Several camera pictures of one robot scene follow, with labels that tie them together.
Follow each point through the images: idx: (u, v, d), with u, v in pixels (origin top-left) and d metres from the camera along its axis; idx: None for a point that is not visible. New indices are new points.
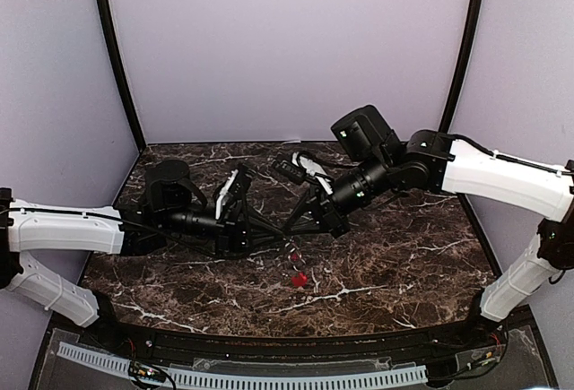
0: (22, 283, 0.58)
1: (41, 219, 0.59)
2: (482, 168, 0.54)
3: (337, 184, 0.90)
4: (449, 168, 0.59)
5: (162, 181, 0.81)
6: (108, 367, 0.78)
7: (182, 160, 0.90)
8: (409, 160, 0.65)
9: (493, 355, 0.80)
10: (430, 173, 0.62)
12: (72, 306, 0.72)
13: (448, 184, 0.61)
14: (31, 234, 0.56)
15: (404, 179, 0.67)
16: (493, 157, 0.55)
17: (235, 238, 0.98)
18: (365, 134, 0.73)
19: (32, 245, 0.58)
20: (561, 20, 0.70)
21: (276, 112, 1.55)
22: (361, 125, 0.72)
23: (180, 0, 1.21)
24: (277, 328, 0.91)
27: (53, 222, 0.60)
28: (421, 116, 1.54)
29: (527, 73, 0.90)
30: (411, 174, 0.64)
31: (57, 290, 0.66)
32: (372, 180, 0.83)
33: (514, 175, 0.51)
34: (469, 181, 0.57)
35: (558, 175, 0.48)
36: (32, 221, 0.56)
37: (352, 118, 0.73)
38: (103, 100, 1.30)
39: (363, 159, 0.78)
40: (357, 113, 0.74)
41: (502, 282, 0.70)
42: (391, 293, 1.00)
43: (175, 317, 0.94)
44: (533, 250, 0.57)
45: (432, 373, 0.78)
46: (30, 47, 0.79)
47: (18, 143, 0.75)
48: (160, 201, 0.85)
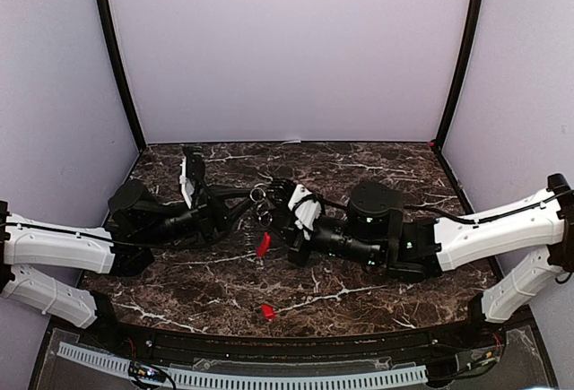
0: (16, 290, 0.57)
1: (38, 235, 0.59)
2: (468, 241, 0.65)
3: (322, 233, 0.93)
4: (443, 254, 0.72)
5: (121, 210, 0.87)
6: (108, 366, 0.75)
7: (137, 182, 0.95)
8: (404, 263, 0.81)
9: (493, 355, 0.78)
10: (424, 272, 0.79)
12: (69, 308, 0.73)
13: (455, 262, 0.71)
14: (28, 250, 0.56)
15: (399, 274, 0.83)
16: (476, 226, 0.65)
17: (221, 223, 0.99)
18: (389, 225, 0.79)
19: (25, 261, 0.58)
20: (561, 21, 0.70)
21: (275, 112, 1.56)
22: (392, 217, 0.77)
23: (178, 0, 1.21)
24: (277, 328, 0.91)
27: (48, 239, 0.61)
28: (421, 115, 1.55)
29: (527, 75, 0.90)
30: (405, 272, 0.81)
31: (53, 294, 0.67)
32: (353, 245, 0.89)
33: (493, 231, 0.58)
34: (468, 252, 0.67)
35: (539, 209, 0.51)
36: (29, 238, 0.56)
37: (386, 209, 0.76)
38: (103, 101, 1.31)
39: (363, 232, 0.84)
40: (391, 206, 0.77)
41: (508, 286, 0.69)
42: (391, 293, 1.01)
43: (175, 317, 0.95)
44: (542, 257, 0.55)
45: (432, 374, 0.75)
46: (30, 51, 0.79)
47: (16, 147, 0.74)
48: (131, 226, 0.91)
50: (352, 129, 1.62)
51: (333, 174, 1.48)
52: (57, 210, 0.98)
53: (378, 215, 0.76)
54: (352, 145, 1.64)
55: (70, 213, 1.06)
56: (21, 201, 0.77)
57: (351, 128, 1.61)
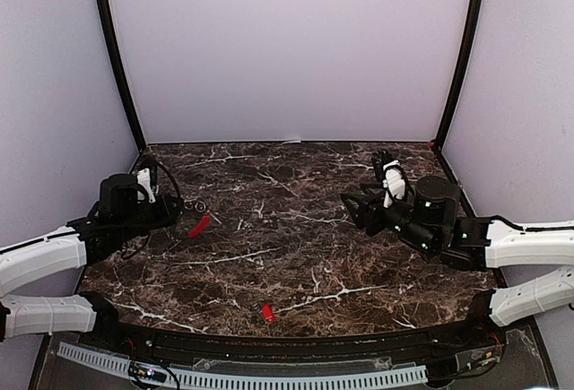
0: (16, 321, 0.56)
1: (16, 257, 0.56)
2: (514, 245, 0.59)
3: (388, 211, 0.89)
4: (488, 251, 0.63)
5: (119, 186, 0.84)
6: (108, 367, 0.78)
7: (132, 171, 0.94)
8: (454, 247, 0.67)
9: (493, 355, 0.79)
10: (471, 264, 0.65)
12: (70, 317, 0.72)
13: (499, 263, 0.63)
14: (8, 272, 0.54)
15: (447, 261, 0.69)
16: (523, 231, 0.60)
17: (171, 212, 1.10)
18: (445, 212, 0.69)
19: (11, 284, 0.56)
20: (561, 21, 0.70)
21: (274, 113, 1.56)
22: (447, 205, 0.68)
23: None
24: (277, 328, 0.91)
27: (29, 256, 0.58)
28: (421, 115, 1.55)
29: (526, 76, 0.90)
30: (456, 262, 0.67)
31: (49, 311, 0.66)
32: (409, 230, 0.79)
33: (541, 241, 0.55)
34: (513, 257, 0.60)
35: None
36: (6, 262, 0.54)
37: (443, 196, 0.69)
38: (103, 100, 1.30)
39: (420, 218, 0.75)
40: (449, 194, 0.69)
41: (525, 292, 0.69)
42: (391, 293, 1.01)
43: (175, 317, 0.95)
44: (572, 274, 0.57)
45: (433, 373, 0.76)
46: (29, 50, 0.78)
47: (16, 147, 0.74)
48: (117, 207, 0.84)
50: (352, 129, 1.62)
51: (334, 174, 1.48)
52: (57, 210, 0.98)
53: (433, 201, 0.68)
54: (352, 145, 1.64)
55: (70, 213, 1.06)
56: (21, 200, 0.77)
57: (351, 128, 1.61)
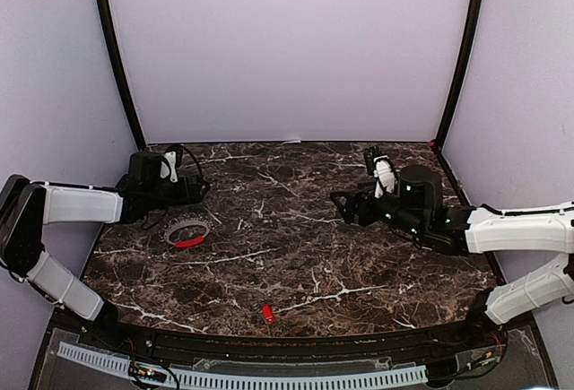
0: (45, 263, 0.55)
1: (65, 190, 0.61)
2: (491, 228, 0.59)
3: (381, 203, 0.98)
4: (468, 234, 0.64)
5: (145, 156, 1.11)
6: (109, 367, 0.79)
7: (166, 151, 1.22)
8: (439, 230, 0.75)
9: (493, 355, 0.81)
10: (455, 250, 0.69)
12: (82, 295, 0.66)
13: (482, 247, 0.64)
14: (57, 203, 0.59)
15: (431, 241, 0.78)
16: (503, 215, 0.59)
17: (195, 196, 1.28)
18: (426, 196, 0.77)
19: (58, 216, 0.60)
20: (561, 20, 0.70)
21: (275, 113, 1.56)
22: (427, 189, 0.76)
23: None
24: (277, 328, 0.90)
27: (73, 194, 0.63)
28: (421, 115, 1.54)
29: (526, 75, 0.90)
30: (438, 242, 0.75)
31: (69, 274, 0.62)
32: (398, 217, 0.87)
33: (514, 224, 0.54)
34: (495, 241, 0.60)
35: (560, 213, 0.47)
36: (58, 191, 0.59)
37: (421, 182, 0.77)
38: (103, 100, 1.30)
39: (405, 203, 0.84)
40: (426, 178, 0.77)
41: (517, 287, 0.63)
42: (391, 293, 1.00)
43: (175, 317, 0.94)
44: (560, 264, 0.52)
45: (432, 373, 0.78)
46: (30, 48, 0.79)
47: (16, 146, 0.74)
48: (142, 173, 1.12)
50: (352, 129, 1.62)
51: (334, 174, 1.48)
52: None
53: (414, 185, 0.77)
54: (352, 145, 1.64)
55: None
56: None
57: (351, 128, 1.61)
